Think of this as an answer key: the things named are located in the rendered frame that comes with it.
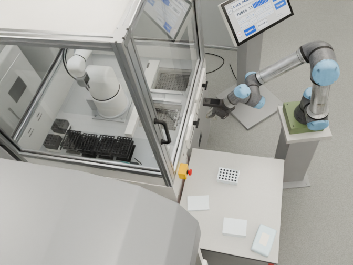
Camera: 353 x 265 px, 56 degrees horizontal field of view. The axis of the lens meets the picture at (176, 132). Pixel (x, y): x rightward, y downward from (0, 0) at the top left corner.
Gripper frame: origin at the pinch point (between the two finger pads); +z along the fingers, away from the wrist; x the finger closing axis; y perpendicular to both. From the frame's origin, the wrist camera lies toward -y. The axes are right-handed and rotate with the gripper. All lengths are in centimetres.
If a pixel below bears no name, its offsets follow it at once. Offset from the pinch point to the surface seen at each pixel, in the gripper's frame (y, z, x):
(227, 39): 41, 75, 164
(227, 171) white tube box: 26.2, 8.9, -23.7
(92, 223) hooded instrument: -53, -55, -94
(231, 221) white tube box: 29, 2, -55
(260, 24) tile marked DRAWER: 19, -15, 83
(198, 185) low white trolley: 13.8, 19.6, -35.6
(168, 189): -5.8, 15.7, -46.8
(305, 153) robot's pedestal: 83, 3, 13
